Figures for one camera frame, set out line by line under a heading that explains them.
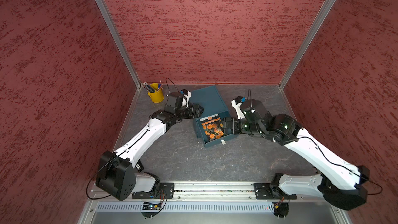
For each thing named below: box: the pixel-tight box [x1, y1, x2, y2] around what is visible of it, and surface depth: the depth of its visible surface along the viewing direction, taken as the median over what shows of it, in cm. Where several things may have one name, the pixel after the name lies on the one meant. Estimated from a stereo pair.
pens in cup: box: [139, 79, 164, 93], surface depth 103 cm
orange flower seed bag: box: [199, 113, 225, 141], surface depth 81 cm
